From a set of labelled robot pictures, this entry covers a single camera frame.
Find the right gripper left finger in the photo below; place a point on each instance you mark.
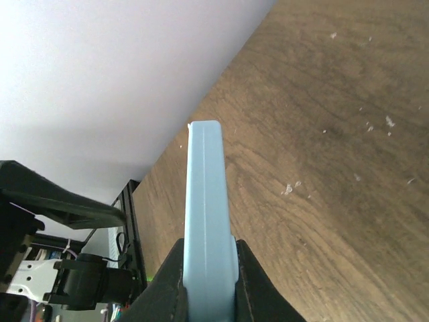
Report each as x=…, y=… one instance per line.
x=165, y=299

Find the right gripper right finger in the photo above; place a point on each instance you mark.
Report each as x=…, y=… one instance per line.
x=256, y=298

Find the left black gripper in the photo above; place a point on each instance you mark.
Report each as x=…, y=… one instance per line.
x=25, y=194

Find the phone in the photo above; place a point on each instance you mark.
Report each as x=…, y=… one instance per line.
x=210, y=268

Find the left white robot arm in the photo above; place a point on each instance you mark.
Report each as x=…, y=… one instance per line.
x=79, y=284

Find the black aluminium frame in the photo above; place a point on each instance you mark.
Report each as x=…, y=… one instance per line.
x=120, y=246

